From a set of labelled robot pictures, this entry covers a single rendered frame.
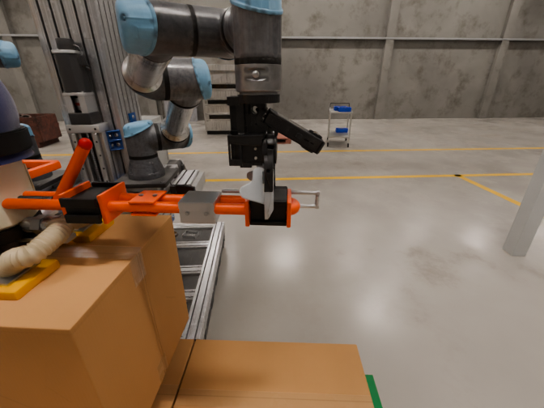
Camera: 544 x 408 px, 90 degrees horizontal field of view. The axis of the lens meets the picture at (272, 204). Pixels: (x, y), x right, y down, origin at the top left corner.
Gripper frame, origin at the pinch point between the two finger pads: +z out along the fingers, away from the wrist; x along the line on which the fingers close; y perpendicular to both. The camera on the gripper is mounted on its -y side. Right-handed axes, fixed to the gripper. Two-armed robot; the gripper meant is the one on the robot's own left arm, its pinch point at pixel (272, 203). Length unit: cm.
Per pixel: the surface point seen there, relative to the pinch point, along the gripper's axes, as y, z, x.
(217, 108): 191, 41, -741
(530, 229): -210, 93, -165
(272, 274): 7, 119, -129
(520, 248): -209, 113, -165
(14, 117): 51, -16, -4
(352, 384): -25, 66, -8
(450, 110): -667, 84, -1156
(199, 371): 25, 66, -10
